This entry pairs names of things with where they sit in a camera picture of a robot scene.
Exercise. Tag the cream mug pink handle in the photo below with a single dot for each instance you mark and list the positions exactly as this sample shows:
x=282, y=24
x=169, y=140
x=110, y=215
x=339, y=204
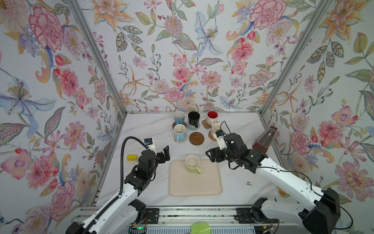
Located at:
x=216, y=127

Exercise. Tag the beige rubber tray mat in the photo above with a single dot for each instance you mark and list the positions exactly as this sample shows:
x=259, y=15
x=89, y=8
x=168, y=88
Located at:
x=182, y=183

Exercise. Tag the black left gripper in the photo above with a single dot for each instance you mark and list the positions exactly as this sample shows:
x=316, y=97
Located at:
x=167, y=155

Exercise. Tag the round wooden coaster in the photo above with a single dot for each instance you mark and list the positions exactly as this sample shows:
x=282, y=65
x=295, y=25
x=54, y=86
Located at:
x=175, y=124

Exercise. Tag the brown wooden metronome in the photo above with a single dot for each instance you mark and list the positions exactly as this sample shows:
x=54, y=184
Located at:
x=264, y=141

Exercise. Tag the flower-shaped cork coaster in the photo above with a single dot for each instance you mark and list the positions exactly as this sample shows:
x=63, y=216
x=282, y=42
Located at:
x=205, y=124

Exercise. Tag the red and white mug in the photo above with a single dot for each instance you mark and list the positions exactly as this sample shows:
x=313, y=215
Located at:
x=211, y=117

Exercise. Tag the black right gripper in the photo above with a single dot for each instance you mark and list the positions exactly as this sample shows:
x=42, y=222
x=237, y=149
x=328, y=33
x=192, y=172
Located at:
x=217, y=151

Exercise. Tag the grey-blue woven round coaster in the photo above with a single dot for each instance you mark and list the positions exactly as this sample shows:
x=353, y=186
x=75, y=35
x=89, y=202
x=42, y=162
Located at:
x=193, y=127

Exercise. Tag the cream mug green handle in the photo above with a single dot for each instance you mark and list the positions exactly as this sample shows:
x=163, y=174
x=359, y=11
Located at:
x=192, y=163

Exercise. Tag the multicolour stitched round coaster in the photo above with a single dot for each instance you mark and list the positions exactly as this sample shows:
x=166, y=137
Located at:
x=181, y=141

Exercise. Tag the round woven rattan coaster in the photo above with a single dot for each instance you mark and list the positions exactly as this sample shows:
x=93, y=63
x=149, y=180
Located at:
x=211, y=136

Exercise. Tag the blue mug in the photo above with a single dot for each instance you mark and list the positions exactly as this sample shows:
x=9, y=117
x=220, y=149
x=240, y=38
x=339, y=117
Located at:
x=179, y=117
x=180, y=132

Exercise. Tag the black mug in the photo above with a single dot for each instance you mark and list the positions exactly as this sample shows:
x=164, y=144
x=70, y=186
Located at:
x=194, y=118

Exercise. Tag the green round object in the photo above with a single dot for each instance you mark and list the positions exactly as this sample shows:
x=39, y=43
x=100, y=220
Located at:
x=200, y=228

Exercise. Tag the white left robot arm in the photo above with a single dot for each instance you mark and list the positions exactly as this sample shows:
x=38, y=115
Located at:
x=124, y=209

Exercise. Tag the round white sticker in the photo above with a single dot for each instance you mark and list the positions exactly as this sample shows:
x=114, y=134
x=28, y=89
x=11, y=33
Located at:
x=248, y=183

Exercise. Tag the yellow white floral cup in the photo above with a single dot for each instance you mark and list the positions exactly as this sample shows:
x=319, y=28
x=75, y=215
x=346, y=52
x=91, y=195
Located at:
x=282, y=193

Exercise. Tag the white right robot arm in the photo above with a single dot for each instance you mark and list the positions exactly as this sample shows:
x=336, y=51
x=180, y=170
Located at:
x=317, y=210

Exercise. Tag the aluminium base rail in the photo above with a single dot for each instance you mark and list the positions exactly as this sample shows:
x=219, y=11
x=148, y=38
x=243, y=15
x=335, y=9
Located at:
x=222, y=219

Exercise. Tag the ridged brown wooden coaster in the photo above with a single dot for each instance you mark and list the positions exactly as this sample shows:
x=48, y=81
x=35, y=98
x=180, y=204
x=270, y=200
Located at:
x=196, y=138

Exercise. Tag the small yellow block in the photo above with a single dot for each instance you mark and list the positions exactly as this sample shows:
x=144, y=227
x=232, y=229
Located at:
x=132, y=157

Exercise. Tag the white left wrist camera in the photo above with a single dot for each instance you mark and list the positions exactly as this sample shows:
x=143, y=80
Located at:
x=149, y=142

